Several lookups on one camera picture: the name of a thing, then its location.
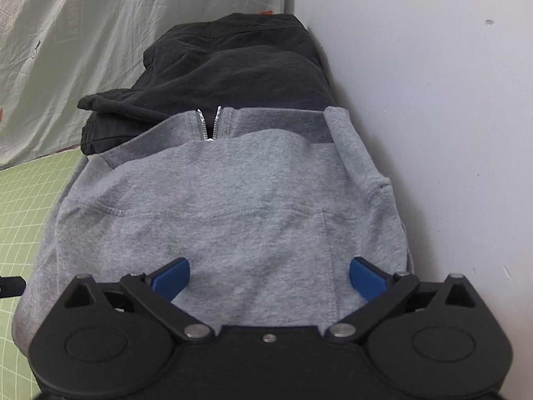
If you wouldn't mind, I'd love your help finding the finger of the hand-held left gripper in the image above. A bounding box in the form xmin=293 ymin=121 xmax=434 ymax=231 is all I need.
xmin=0 ymin=276 xmax=27 ymax=300

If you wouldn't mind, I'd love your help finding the folded dark grey garment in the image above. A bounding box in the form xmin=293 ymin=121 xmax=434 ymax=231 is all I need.
xmin=77 ymin=12 xmax=339 ymax=157

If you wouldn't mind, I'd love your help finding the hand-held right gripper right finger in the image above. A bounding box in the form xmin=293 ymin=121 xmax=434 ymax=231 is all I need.
xmin=324 ymin=257 xmax=480 ymax=341

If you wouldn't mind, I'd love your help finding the grey carrot print sheet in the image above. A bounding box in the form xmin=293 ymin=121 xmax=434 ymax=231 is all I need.
xmin=0 ymin=0 xmax=293 ymax=171

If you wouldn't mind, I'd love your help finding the grey zip hoodie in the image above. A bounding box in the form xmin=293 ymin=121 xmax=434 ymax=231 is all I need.
xmin=12 ymin=106 xmax=414 ymax=344

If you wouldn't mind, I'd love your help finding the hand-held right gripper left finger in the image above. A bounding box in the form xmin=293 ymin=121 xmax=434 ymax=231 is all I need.
xmin=62 ymin=257 xmax=216 ymax=341

